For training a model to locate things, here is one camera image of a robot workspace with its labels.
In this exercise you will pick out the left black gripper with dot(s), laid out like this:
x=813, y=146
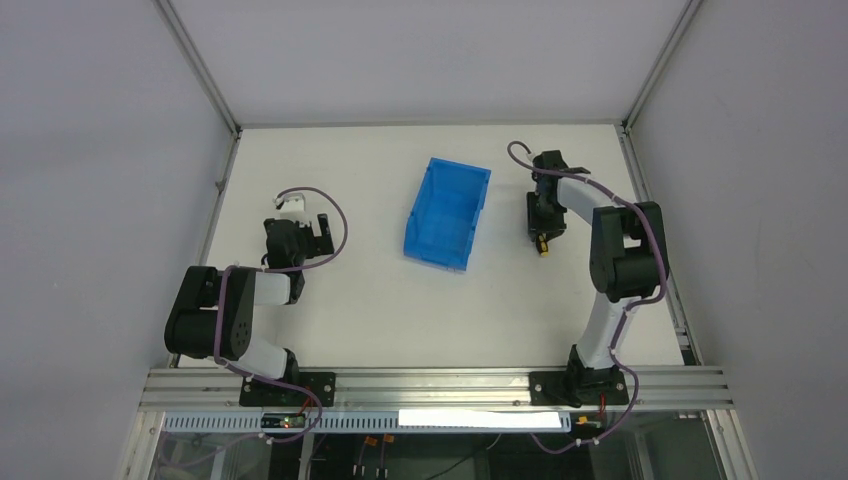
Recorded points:
x=318, y=235

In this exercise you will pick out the blue plastic bin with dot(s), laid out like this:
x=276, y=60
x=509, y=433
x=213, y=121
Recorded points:
x=442, y=223

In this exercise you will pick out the small green circuit board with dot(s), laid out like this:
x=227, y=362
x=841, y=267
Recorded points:
x=283, y=421

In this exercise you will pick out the aluminium front rail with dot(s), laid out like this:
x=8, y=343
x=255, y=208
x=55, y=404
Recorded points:
x=651, y=388

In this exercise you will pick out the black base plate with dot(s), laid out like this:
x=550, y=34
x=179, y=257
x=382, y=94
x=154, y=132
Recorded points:
x=287, y=389
x=577, y=389

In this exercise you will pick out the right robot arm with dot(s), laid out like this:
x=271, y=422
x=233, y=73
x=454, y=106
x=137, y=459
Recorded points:
x=627, y=264

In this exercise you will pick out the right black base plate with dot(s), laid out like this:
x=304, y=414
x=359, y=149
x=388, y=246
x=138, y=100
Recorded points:
x=577, y=389

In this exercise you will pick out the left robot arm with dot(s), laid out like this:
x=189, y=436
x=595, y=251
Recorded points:
x=212, y=316

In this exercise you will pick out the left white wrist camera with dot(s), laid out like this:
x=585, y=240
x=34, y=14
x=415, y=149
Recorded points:
x=292, y=207

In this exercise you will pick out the black yellow screwdriver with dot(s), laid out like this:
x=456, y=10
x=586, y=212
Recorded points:
x=541, y=244

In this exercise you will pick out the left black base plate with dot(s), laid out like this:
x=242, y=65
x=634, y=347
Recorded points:
x=287, y=389

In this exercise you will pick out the slotted grey cable duct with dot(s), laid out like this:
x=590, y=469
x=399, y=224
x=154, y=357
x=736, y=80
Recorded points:
x=415, y=421

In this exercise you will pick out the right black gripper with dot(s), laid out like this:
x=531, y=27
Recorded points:
x=544, y=224

